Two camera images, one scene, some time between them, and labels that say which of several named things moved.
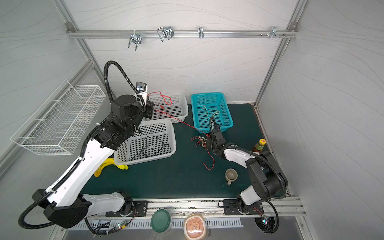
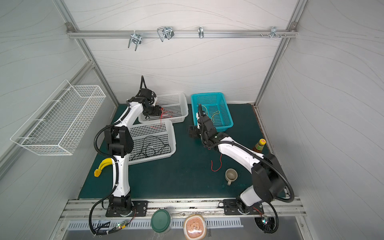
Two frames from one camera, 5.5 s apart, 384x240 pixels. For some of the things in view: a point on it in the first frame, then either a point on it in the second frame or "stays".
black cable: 152,146 stays
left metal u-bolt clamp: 136,37 stays
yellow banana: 109,162 stays
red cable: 213,160 → 211,165
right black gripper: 217,143 → 201,120
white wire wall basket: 56,127 stays
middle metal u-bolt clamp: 166,32 stays
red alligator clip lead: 168,100 → 163,113
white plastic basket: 156,139 stays
